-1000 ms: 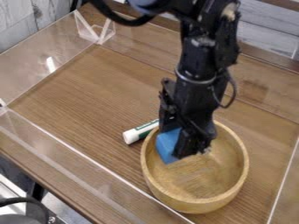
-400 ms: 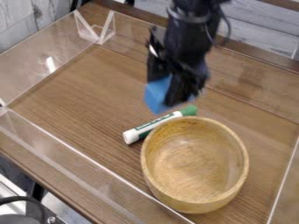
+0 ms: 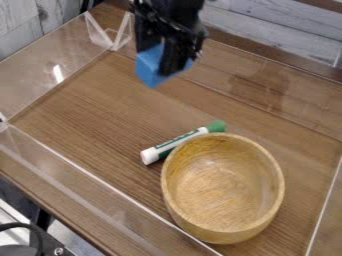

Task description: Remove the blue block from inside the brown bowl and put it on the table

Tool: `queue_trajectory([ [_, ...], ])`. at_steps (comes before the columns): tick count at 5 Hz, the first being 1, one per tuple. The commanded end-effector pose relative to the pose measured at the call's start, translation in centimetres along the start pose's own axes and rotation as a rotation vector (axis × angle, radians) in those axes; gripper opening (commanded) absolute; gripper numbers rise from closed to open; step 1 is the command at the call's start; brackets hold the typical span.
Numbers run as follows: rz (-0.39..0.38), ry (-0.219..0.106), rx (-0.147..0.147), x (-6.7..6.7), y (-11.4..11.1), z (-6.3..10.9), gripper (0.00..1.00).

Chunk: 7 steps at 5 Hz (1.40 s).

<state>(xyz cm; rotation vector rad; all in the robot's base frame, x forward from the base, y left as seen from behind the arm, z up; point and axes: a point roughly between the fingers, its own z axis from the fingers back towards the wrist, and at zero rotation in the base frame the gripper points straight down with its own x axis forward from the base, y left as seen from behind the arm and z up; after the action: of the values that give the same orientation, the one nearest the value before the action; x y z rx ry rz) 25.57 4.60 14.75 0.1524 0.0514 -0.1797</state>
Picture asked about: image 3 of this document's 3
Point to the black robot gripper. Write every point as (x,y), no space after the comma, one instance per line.
(172,22)

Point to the blue rectangular block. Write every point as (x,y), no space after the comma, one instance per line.
(148,66)

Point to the brown wooden bowl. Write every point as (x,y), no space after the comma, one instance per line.
(224,187)

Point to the green and white marker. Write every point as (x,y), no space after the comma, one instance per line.
(160,151)

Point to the clear acrylic corner bracket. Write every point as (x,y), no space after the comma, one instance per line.
(110,38)

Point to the clear acrylic barrier wall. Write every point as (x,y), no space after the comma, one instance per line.
(114,221)

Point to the black metal mount base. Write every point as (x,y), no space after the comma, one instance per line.
(21,242)

